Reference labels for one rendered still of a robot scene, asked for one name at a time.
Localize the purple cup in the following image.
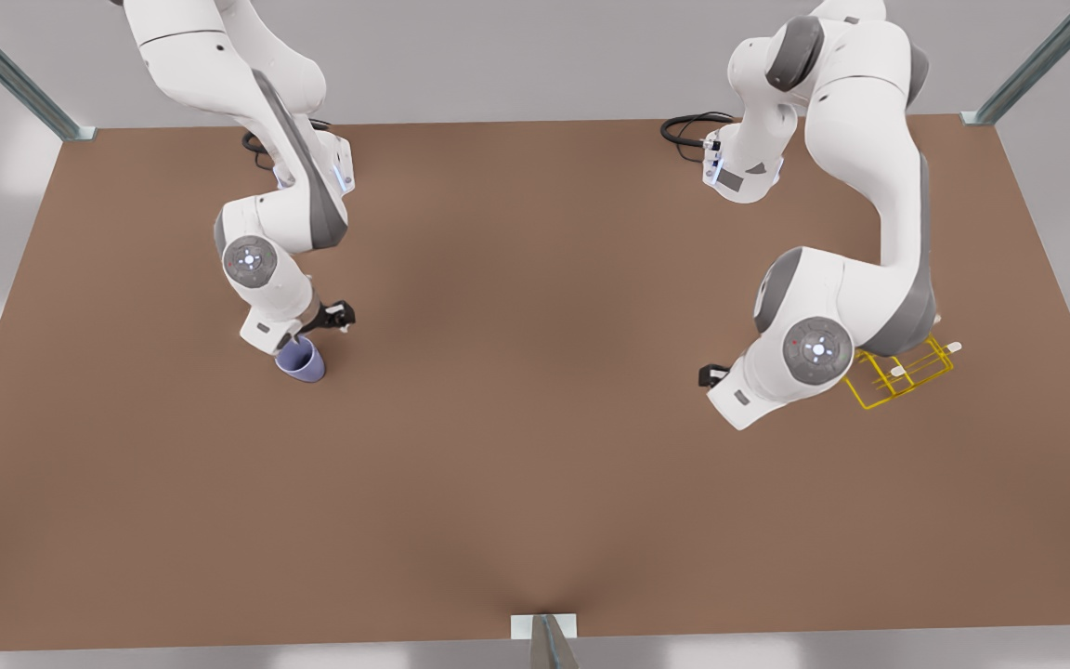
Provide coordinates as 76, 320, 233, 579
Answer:
275, 335, 326, 384

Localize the black right arm cable loop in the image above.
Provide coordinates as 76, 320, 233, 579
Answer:
241, 118, 333, 171

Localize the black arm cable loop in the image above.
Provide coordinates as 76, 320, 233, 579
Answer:
660, 112, 737, 163
241, 118, 333, 171

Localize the yellow wire cup holder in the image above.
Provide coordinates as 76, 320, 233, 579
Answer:
843, 334, 963, 411

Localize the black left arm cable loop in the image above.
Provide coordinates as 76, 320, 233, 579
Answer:
660, 112, 737, 163

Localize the silver frame post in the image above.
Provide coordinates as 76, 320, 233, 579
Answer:
511, 613, 580, 669
0, 0, 97, 142
960, 0, 1070, 127

